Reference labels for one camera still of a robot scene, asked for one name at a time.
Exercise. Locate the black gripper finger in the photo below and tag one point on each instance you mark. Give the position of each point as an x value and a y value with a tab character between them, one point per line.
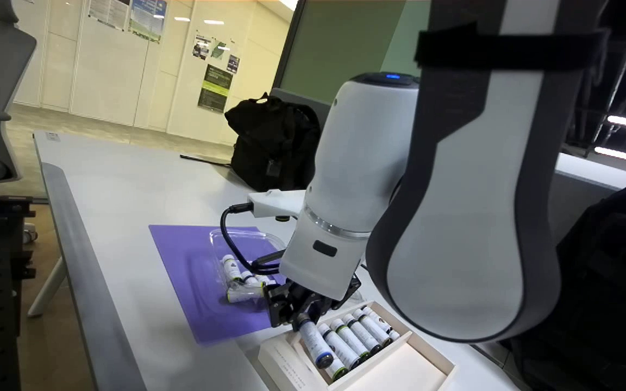
322	310
279	311

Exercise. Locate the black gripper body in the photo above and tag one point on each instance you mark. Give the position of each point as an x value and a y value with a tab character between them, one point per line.
305	294

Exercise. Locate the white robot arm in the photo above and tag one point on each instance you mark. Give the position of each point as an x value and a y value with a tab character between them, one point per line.
465	203

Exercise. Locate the purple mat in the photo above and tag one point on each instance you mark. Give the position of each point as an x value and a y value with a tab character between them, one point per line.
190	289

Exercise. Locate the clear plastic container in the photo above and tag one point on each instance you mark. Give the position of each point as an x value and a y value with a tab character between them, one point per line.
215	242

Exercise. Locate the black duffel bag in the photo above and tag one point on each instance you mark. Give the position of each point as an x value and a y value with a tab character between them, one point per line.
276	143

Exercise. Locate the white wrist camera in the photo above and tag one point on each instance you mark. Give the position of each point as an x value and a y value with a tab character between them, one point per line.
279	205

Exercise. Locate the green black wall poster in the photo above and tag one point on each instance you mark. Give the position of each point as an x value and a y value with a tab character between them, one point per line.
215	87

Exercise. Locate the small wall notice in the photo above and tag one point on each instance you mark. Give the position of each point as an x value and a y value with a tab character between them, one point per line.
202	49
217	50
233	64

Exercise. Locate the blue white wall poster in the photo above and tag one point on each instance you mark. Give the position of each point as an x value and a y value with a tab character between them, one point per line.
148	19

